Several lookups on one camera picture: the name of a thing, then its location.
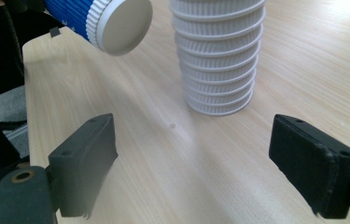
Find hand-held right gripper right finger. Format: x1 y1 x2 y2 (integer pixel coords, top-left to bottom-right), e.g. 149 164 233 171
268 113 350 220

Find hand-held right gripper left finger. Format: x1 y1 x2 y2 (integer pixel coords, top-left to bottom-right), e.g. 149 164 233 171
48 113 119 219

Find blue ribbed paper cup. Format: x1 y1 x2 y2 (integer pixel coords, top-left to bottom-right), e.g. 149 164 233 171
43 0 154 57

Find stack of white paper cups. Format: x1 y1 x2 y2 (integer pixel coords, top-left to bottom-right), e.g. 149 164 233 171
168 0 268 118

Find metal floor rail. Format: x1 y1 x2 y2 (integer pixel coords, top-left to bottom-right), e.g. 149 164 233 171
2 123 29 149

